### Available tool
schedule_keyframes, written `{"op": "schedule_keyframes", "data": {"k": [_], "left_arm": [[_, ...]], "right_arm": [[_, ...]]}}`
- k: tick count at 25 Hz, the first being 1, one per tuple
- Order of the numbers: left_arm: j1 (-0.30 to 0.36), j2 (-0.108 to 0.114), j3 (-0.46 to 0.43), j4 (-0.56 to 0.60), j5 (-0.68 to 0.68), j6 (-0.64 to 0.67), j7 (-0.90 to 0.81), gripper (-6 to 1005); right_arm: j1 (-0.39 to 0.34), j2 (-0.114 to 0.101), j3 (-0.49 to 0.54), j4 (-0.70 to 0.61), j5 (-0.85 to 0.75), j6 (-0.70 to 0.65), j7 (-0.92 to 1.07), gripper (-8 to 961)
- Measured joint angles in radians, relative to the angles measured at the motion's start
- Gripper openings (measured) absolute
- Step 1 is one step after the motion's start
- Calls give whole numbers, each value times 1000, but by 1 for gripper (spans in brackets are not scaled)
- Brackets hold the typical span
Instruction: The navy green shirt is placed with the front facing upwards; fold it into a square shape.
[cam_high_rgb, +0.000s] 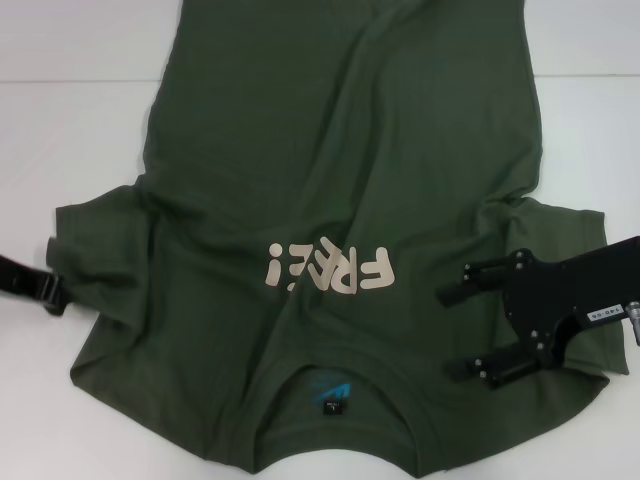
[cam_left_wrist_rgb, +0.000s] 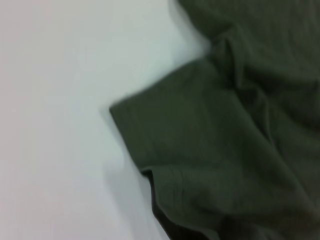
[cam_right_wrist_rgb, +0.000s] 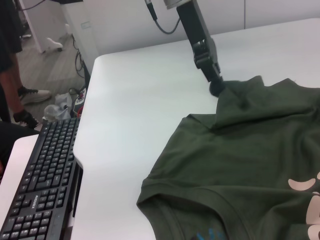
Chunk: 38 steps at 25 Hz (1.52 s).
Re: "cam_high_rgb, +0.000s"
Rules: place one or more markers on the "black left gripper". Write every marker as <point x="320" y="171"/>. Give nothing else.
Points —
<point x="22" y="280"/>

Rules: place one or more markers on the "dark green printed t-shirt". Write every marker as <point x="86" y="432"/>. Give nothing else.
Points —
<point x="325" y="150"/>

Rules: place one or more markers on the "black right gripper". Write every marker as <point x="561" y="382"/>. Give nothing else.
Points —
<point x="550" y="295"/>

